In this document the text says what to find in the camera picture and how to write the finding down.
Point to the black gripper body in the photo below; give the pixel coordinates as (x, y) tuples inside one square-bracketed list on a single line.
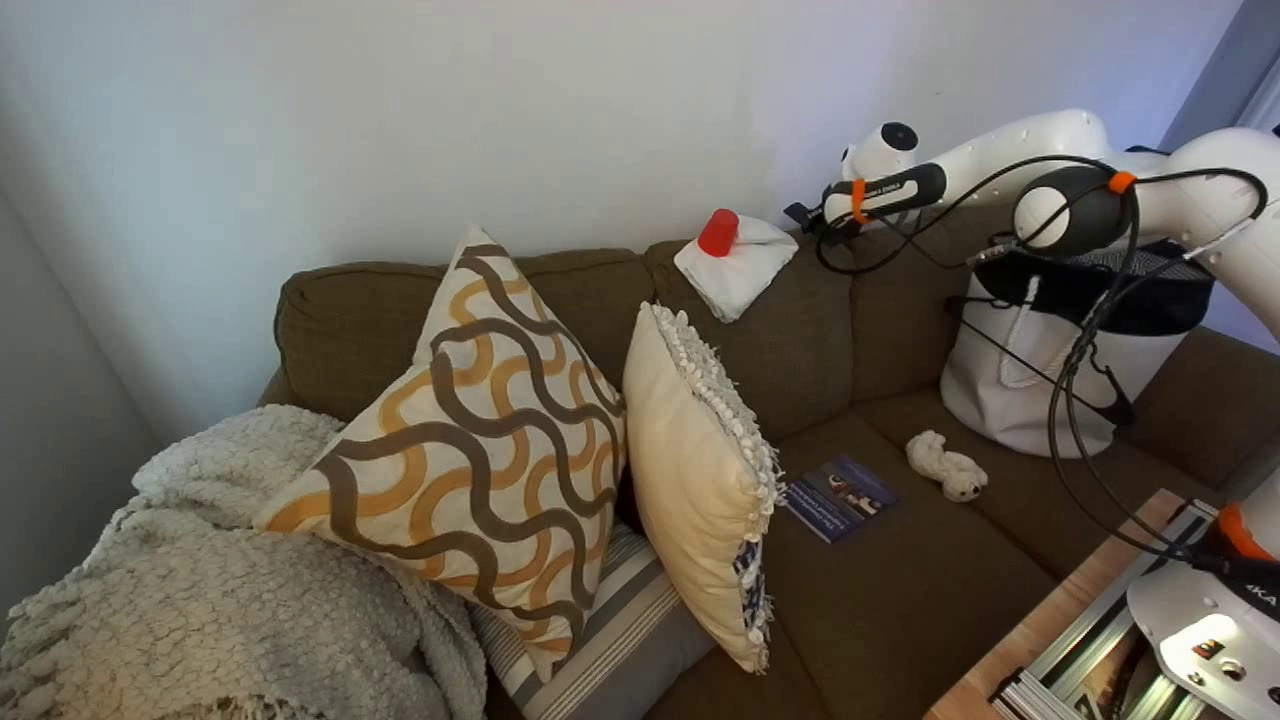
[(892, 188)]

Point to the dark grey remote control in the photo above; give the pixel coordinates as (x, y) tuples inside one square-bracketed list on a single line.
[(801, 213)]

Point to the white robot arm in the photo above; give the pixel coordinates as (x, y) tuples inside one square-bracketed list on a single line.
[(1040, 143)]

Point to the brown fabric couch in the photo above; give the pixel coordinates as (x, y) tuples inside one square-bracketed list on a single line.
[(907, 601)]

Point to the red cap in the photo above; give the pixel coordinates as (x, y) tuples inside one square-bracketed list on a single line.
[(716, 232)]

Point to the white black mesh laundry hamper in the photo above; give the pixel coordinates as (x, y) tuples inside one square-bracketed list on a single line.
[(1024, 384)]

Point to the white teddy bear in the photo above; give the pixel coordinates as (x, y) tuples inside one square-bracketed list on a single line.
[(951, 466)]

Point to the blue paperback book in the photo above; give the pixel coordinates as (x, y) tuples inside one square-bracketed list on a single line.
[(841, 500)]

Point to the cream fringed pillow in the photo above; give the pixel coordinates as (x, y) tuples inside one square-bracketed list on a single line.
[(695, 482)]

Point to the wooden table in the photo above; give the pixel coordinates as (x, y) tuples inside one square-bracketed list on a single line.
[(1024, 643)]

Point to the brown wave pattern pillow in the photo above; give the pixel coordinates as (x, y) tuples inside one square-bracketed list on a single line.
[(464, 455)]

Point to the striped grey cushion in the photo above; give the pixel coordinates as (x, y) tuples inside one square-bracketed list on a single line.
[(603, 643)]

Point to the grey knit blanket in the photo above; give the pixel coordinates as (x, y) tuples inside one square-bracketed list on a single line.
[(200, 601)]

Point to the aluminium mount frame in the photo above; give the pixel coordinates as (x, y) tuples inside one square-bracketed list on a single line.
[(1093, 652)]

